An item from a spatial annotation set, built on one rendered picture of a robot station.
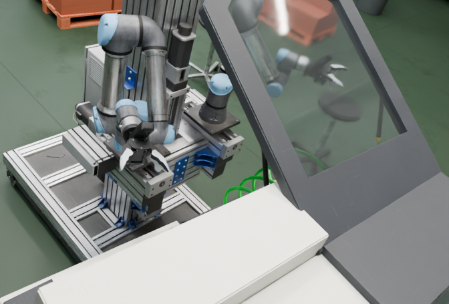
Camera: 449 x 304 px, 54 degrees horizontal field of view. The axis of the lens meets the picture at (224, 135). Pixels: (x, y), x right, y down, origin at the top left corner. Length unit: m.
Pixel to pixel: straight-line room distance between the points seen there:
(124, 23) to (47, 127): 2.22
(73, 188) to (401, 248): 2.14
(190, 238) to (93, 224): 1.76
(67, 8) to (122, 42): 3.43
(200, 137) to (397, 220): 1.20
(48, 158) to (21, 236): 0.54
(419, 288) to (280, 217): 0.42
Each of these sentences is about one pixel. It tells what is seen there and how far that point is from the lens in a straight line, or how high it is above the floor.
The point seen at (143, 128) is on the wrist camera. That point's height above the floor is 1.54.
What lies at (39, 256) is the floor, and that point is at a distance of 2.96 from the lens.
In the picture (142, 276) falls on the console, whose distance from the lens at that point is 1.04.
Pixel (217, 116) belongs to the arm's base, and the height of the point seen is 1.08.
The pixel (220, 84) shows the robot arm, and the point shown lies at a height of 1.26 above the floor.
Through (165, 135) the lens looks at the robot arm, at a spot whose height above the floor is 1.36.
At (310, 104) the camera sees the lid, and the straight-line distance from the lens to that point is 1.48.
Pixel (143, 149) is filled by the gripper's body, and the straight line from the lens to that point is 1.44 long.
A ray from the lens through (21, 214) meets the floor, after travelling 3.17.
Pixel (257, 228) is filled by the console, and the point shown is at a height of 1.55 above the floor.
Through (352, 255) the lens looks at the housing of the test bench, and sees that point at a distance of 1.32.
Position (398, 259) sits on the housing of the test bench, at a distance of 1.40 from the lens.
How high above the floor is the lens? 2.42
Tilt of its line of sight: 38 degrees down
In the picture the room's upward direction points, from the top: 17 degrees clockwise
